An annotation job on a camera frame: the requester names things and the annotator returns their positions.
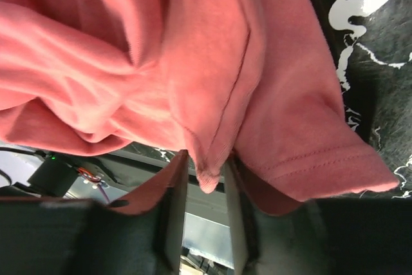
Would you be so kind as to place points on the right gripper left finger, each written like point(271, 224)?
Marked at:
point(42, 232)

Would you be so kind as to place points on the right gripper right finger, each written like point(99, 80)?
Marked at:
point(272, 233)

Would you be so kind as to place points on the coral red t shirt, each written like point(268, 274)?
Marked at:
point(213, 77)

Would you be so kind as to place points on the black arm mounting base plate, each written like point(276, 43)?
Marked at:
point(206, 237)

